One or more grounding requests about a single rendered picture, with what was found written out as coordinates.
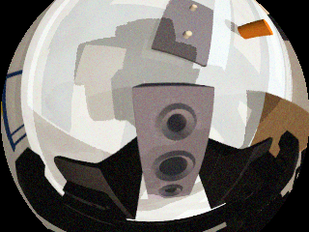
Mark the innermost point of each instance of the orange cylinder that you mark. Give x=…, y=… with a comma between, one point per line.
x=255, y=29

